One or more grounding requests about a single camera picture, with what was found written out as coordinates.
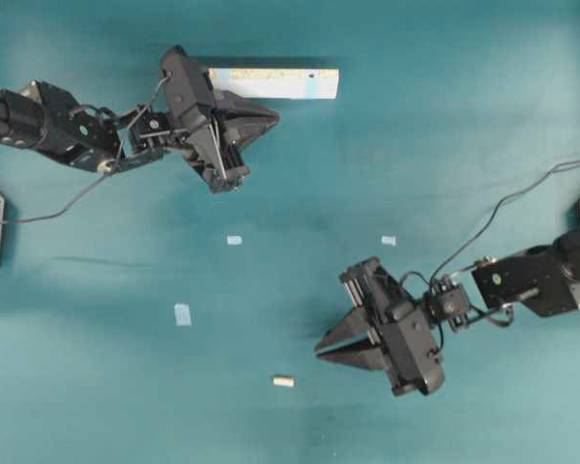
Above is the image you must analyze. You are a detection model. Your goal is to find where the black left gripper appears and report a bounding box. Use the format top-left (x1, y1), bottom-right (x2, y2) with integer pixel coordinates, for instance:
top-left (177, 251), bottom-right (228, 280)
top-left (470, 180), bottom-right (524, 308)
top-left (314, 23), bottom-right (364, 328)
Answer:
top-left (168, 89), bottom-right (278, 193)

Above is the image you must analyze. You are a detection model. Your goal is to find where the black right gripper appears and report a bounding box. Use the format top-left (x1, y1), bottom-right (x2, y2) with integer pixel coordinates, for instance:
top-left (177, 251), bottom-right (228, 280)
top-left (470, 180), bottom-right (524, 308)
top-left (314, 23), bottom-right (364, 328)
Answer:
top-left (314, 257), bottom-right (434, 371)

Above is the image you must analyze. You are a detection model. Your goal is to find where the white particle board plank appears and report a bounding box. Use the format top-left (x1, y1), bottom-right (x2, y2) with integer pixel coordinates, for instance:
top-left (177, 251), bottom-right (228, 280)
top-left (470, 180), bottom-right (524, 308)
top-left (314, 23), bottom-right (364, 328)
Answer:
top-left (209, 68), bottom-right (339, 100)

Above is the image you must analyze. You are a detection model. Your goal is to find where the small wooden dowel rod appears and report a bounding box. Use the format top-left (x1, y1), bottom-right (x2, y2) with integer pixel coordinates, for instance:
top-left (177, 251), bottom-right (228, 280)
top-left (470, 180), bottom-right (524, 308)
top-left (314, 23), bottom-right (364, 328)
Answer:
top-left (272, 375), bottom-right (296, 388)

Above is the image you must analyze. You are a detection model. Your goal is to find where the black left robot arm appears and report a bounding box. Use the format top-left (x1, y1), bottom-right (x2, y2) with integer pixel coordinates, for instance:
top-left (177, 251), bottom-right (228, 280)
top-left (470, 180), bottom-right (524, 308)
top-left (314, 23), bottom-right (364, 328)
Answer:
top-left (0, 81), bottom-right (279, 193)

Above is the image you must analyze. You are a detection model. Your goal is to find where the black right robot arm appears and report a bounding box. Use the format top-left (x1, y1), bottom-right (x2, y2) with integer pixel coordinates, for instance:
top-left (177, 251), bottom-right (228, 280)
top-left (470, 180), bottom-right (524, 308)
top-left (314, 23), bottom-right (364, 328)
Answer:
top-left (314, 227), bottom-right (580, 383)

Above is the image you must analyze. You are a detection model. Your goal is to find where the blue tape marker right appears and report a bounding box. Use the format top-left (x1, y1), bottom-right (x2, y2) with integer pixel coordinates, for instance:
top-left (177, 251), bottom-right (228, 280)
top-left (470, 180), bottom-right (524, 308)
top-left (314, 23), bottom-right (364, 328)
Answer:
top-left (381, 236), bottom-right (397, 247)

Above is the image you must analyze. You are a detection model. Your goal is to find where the blue tape marker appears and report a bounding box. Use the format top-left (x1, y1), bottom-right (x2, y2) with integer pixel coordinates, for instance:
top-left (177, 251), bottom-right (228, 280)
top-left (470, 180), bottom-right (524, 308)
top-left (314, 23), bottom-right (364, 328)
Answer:
top-left (381, 236), bottom-right (397, 247)
top-left (226, 235), bottom-right (243, 246)
top-left (174, 303), bottom-right (192, 327)

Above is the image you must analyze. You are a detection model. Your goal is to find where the blue tape marker left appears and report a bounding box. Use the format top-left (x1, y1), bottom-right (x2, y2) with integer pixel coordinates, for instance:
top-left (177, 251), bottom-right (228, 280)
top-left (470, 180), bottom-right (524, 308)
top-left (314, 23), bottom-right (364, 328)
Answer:
top-left (226, 235), bottom-right (243, 246)

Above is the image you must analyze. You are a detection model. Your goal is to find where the blue tape marker lower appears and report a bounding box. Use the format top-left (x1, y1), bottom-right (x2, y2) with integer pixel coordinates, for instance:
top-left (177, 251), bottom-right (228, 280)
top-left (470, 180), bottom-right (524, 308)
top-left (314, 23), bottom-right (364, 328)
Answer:
top-left (174, 303), bottom-right (192, 327)

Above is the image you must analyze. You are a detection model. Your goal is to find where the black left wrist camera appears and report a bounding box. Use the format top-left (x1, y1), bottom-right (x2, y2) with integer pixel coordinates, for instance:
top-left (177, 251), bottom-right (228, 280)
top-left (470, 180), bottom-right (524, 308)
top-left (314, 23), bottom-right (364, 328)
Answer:
top-left (160, 45), bottom-right (216, 133)

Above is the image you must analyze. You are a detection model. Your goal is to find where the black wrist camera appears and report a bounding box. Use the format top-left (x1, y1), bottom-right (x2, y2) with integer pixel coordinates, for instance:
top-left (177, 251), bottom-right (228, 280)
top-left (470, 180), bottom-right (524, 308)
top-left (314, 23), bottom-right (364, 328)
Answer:
top-left (378, 299), bottom-right (445, 396)
top-left (160, 45), bottom-right (216, 133)

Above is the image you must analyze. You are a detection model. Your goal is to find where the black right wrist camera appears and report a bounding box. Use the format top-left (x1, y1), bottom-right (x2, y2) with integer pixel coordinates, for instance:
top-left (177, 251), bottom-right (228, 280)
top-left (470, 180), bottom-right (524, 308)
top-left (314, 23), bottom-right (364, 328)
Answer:
top-left (378, 299), bottom-right (445, 396)

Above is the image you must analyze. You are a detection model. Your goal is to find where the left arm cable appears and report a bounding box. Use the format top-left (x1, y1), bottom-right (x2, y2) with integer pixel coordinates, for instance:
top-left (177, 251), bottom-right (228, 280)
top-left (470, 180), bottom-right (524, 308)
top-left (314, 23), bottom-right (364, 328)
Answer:
top-left (0, 76), bottom-right (175, 241)

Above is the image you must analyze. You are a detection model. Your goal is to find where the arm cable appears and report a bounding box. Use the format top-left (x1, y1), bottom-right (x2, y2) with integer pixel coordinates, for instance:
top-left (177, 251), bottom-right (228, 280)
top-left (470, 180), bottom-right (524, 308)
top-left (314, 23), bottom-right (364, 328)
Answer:
top-left (0, 76), bottom-right (175, 241)
top-left (427, 153), bottom-right (580, 286)

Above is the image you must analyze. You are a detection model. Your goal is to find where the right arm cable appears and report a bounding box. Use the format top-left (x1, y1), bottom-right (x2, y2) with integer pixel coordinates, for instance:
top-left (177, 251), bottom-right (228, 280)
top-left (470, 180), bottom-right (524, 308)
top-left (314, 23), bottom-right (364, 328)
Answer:
top-left (427, 153), bottom-right (580, 286)

